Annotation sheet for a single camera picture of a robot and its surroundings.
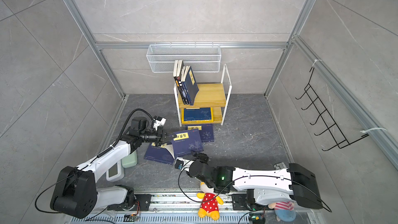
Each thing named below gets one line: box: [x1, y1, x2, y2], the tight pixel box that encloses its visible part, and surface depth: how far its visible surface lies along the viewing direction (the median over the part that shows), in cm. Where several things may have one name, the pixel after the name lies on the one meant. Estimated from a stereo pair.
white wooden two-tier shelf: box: [173, 64, 233, 128], surface depth 100 cm
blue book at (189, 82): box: [182, 65, 196, 106], surface depth 81 cm
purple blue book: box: [171, 128, 204, 158], surface depth 82 cm
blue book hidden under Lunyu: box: [143, 142, 176, 165], surface depth 90 cm
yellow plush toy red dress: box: [196, 181, 224, 221], surface depth 70 cm
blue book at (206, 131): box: [186, 123, 215, 143], surface depth 100 cm
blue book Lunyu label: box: [182, 65, 200, 106], surface depth 82 cm
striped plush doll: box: [267, 201, 297, 222], surface depth 68 cm
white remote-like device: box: [273, 161, 288, 171], surface depth 85 cm
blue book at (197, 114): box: [183, 107, 212, 122], surface depth 102 cm
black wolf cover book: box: [176, 59, 189, 105], surface depth 79 cm
